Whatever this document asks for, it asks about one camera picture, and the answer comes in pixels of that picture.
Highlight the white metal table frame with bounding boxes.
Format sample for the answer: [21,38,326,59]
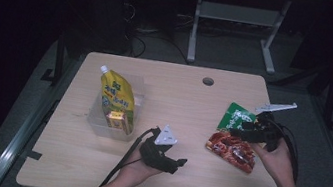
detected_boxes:
[185,0,292,77]

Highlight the right hand-held gripper cable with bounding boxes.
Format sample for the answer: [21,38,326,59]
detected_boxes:
[266,121,307,187]

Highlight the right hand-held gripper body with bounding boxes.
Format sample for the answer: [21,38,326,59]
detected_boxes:
[249,96,299,157]

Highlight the yellow spout pouch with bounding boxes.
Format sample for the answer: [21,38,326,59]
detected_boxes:
[90,64,144,137]

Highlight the clear plastic container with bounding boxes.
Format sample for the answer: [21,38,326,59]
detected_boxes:
[84,68,150,145]

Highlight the hand-held gripper cable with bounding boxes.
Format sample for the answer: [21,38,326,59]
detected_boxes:
[98,119,162,187]
[266,121,307,187]

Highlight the person's right hand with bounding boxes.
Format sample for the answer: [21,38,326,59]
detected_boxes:
[245,136,302,187]

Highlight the person's left hand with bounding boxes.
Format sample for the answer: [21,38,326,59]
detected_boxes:
[113,148,166,187]

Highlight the green and red food packet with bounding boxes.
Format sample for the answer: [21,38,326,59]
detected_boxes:
[202,98,272,176]

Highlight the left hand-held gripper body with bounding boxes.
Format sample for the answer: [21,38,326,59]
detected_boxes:
[135,120,184,176]

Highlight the black floor cables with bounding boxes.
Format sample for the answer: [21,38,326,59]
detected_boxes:
[113,0,201,67]

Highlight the left hand-held gripper cable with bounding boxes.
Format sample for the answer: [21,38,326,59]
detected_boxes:
[98,119,162,187]

